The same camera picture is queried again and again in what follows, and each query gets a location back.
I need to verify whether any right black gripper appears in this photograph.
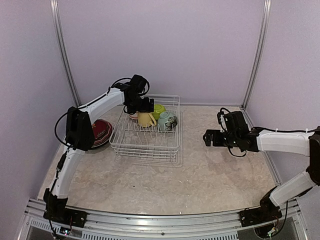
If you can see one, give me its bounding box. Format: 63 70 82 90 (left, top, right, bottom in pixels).
203 129 239 148

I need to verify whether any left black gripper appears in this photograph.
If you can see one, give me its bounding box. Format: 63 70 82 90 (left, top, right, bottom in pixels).
127 95 155 114

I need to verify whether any lime green bowl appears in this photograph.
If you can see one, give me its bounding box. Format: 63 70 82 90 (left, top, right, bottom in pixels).
152 104 166 121

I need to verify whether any pale yellow mug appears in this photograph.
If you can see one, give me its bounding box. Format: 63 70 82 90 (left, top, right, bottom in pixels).
137 112 157 128

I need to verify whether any white red patterned bowl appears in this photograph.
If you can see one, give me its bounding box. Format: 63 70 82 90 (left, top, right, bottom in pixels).
129 113 138 120

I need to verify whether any light blue floral bowl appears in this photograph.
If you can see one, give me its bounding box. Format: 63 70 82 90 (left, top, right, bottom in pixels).
157 111 178 132

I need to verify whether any dark red black plate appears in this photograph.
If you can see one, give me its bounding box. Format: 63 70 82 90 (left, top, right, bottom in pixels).
92 119 113 148

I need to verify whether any black rimmed striped plate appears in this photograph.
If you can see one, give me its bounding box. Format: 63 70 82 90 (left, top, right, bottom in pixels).
90 128 113 150

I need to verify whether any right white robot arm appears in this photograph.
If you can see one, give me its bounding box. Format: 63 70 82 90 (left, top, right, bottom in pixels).
203 127 320 222

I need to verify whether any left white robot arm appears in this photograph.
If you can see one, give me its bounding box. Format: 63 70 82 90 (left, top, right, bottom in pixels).
43 74 154 223

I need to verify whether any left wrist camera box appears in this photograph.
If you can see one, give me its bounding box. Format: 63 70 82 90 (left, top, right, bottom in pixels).
129 74 150 96

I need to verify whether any white wire dish rack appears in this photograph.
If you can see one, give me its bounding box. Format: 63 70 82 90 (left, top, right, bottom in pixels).
110 94 181 161

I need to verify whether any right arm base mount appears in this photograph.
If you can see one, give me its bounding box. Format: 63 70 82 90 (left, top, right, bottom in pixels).
239 207 283 227

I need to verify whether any aluminium front rail frame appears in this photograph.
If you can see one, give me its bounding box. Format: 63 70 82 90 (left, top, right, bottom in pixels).
14 198 311 240

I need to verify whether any left aluminium corner post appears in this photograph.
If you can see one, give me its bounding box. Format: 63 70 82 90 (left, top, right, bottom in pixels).
50 0 81 107

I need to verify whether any aluminium corner post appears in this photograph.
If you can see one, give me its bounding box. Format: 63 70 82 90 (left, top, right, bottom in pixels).
50 0 81 107
241 0 272 110

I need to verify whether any right aluminium corner post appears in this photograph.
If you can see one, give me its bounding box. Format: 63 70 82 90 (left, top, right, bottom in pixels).
241 0 272 110

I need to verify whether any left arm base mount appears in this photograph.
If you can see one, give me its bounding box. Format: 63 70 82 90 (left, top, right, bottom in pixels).
43 202 88 228

